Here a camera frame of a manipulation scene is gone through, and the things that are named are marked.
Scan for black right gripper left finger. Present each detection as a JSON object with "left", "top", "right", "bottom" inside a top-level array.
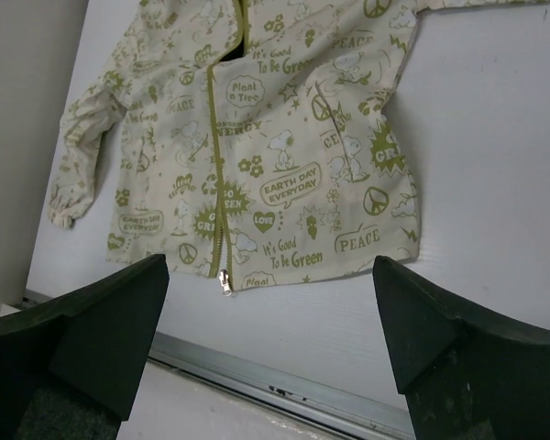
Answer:
[{"left": 0, "top": 255, "right": 169, "bottom": 439}]

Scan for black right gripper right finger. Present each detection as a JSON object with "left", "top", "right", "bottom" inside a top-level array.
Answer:
[{"left": 372, "top": 257, "right": 550, "bottom": 439}]

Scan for silver zipper pull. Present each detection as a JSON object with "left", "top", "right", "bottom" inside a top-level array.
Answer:
[{"left": 218, "top": 269, "right": 233, "bottom": 297}]

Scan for cream green printed hooded jacket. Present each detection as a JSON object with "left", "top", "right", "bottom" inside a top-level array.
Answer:
[{"left": 48, "top": 0, "right": 433, "bottom": 292}]

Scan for aluminium table edge rail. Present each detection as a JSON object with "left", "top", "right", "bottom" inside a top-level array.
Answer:
[{"left": 20, "top": 292, "right": 416, "bottom": 440}]

